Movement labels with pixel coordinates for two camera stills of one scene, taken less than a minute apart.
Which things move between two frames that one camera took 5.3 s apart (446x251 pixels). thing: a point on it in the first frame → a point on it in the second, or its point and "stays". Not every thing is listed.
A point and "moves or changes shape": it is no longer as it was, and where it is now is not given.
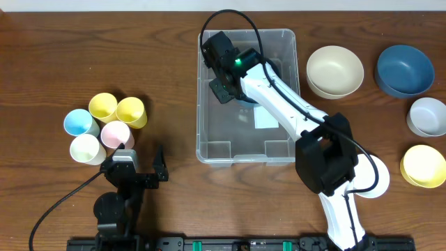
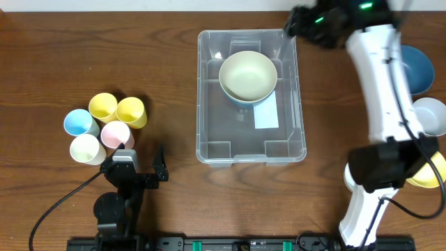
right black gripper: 221,90 → 300,24
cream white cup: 86,149 stays
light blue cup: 79,122 stays
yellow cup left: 103,106 stays
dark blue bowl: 277,64 → 250,103
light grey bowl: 426,117 stays
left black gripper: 138,178 stays
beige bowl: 334,72 moves or changes shape
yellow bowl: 424,166 stays
